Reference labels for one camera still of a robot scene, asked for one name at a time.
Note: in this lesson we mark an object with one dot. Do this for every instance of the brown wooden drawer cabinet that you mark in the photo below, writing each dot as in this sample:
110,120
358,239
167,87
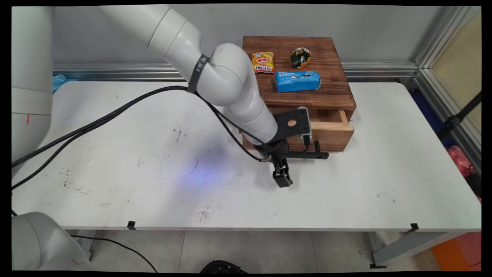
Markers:
307,96

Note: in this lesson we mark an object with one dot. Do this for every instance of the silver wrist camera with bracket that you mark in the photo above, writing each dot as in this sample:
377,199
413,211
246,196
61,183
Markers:
294,123

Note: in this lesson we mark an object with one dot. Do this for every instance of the orange box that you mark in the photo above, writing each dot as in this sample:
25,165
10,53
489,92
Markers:
459,252

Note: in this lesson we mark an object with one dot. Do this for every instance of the white table leg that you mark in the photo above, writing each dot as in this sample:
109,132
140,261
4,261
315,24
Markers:
407,246
86,242

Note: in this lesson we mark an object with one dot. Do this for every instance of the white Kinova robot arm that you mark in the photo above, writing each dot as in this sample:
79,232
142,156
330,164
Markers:
215,73

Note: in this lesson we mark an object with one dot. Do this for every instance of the black stand rod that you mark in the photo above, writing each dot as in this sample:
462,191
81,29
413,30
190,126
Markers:
461,113

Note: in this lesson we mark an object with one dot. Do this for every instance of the blue tissue pack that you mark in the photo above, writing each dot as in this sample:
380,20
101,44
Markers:
298,81

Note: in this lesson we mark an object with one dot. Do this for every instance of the black round object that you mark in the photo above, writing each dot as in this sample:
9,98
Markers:
223,267

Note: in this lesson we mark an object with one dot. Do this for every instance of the yellow snack bag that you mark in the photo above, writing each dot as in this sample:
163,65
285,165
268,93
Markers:
264,62

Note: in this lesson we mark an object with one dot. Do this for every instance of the green crumpled snack bag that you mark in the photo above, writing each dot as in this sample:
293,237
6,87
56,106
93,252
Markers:
300,58

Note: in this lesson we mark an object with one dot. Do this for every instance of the horizontal aluminium frame rail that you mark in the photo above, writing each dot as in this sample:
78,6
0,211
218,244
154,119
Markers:
115,71

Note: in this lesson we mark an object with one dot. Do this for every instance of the red plastic bag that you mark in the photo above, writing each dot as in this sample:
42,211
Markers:
459,159

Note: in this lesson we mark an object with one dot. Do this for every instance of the dark blue object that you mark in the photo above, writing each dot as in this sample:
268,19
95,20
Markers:
430,115

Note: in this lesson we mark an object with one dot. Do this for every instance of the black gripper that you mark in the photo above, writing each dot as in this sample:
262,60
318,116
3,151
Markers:
273,148

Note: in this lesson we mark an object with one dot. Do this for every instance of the aluminium corner frame post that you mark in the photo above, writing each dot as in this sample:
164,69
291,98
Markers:
442,46

